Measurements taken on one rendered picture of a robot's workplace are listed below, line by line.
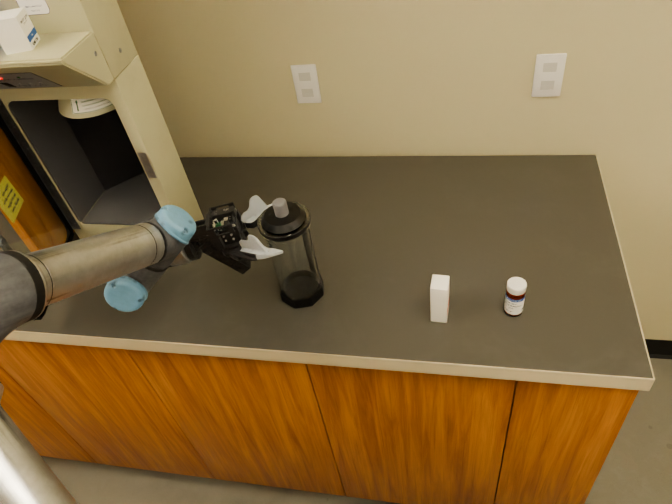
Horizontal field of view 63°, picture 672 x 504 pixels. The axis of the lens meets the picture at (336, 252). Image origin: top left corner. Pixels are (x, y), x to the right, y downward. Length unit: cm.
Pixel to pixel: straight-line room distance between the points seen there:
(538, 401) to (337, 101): 93
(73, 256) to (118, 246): 9
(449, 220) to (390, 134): 36
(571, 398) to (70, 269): 98
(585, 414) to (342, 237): 68
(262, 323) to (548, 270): 64
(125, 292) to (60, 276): 27
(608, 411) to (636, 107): 77
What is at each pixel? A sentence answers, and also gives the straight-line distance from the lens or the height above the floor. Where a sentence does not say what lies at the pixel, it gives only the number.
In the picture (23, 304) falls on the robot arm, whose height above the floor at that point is 141.
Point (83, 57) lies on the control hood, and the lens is 116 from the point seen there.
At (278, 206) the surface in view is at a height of 121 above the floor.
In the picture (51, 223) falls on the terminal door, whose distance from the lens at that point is 151.
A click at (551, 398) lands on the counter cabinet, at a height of 80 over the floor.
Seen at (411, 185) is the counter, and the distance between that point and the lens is 150.
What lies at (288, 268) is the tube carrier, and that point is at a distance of 114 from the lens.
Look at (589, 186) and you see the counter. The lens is 153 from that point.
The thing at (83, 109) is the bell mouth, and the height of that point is 133.
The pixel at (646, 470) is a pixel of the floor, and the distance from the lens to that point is 216.
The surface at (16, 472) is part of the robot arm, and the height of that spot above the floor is 129.
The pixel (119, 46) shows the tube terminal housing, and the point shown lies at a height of 145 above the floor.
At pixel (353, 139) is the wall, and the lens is 164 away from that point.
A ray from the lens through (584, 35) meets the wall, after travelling 150.
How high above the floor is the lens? 187
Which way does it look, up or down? 44 degrees down
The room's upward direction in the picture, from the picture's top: 11 degrees counter-clockwise
